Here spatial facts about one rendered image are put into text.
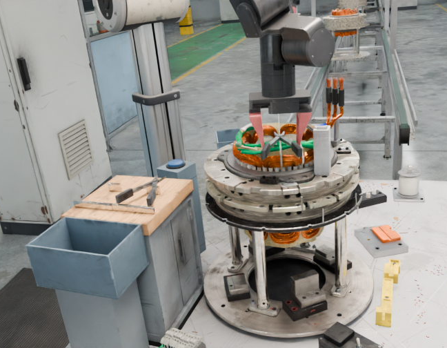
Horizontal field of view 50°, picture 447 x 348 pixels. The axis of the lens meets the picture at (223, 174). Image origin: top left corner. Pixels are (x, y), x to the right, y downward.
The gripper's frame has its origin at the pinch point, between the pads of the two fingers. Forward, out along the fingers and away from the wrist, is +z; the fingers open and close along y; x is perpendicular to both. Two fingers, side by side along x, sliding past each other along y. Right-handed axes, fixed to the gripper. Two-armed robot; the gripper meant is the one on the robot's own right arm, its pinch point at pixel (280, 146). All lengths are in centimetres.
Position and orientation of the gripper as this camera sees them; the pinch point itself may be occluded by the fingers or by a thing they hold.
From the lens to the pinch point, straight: 85.2
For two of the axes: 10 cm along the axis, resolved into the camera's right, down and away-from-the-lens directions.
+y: 10.0, -0.5, -0.8
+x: 0.6, -3.5, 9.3
